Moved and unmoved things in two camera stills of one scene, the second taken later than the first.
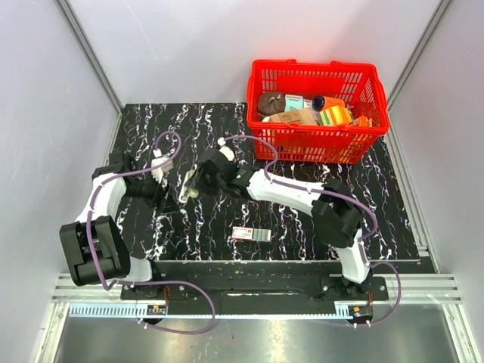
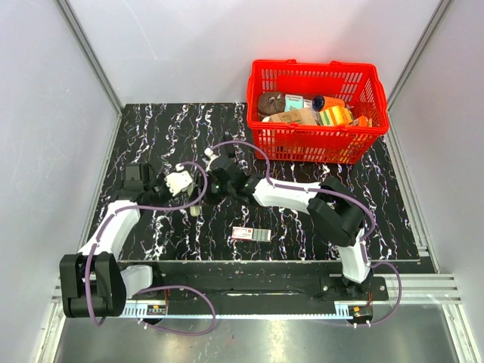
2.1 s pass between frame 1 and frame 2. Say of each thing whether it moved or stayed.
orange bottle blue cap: stayed
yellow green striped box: stayed
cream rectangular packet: moved
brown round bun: stayed
